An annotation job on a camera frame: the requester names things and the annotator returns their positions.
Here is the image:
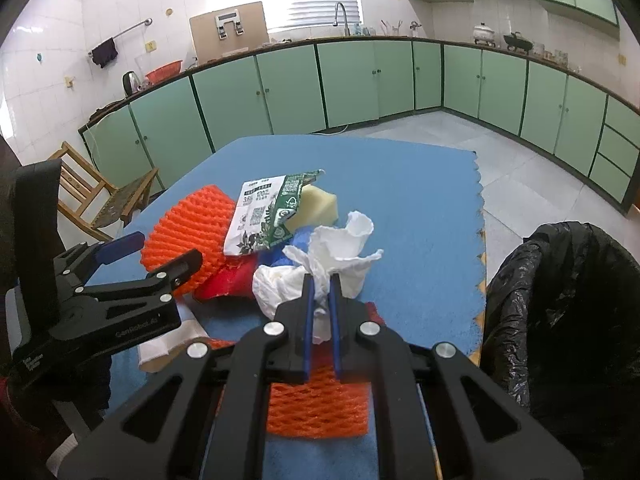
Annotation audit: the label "red plastic basin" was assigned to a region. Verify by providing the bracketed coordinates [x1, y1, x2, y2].
[145, 60, 184, 86]

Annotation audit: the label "green base cabinets with drawers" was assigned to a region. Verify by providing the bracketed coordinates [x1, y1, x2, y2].
[442, 42, 640, 217]

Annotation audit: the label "white tissue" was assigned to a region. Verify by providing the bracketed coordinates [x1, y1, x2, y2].
[252, 210, 385, 322]

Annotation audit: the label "white round object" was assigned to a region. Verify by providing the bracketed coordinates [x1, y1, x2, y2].
[137, 317, 209, 374]

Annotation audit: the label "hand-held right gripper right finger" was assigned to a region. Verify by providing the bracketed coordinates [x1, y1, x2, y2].
[327, 272, 586, 480]

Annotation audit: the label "blue plastic wrapper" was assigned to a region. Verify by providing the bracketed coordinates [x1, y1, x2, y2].
[260, 227, 313, 267]

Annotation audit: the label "green and white snack packet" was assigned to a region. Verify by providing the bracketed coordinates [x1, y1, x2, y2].
[222, 170, 322, 257]

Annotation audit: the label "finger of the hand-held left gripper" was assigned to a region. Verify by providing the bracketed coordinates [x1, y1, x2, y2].
[52, 231, 146, 287]
[75, 249, 204, 311]

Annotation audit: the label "blue foam mat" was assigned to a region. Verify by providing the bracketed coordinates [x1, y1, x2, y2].
[80, 135, 489, 480]

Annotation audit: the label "wooden chair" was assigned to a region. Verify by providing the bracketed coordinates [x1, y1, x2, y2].
[47, 141, 161, 242]

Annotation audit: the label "pale yellow sponge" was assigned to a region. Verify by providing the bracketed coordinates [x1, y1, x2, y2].
[289, 184, 339, 231]

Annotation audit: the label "metal towel bar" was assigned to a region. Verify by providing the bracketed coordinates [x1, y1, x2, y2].
[87, 18, 153, 57]

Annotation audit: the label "red plastic scrap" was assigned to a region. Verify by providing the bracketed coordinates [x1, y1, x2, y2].
[364, 302, 387, 329]

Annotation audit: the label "metal faucet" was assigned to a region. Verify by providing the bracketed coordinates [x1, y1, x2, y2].
[333, 2, 352, 37]

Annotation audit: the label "green base cabinets under window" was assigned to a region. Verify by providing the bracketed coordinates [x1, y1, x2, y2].
[79, 39, 444, 173]

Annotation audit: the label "dark hanging towel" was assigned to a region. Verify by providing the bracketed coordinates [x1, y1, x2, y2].
[90, 38, 120, 69]

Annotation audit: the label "cardboard box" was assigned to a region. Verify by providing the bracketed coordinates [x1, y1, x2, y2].
[189, 1, 271, 62]

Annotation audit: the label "orange foam net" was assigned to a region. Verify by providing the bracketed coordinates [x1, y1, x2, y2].
[140, 185, 261, 297]
[207, 338, 373, 439]

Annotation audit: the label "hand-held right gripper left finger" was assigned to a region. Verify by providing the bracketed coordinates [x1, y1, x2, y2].
[55, 275, 321, 480]

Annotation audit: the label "black bag trash bin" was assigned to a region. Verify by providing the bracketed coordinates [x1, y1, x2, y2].
[481, 220, 640, 480]

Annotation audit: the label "red plastic toy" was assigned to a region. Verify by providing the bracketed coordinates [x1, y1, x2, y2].
[192, 254, 261, 302]

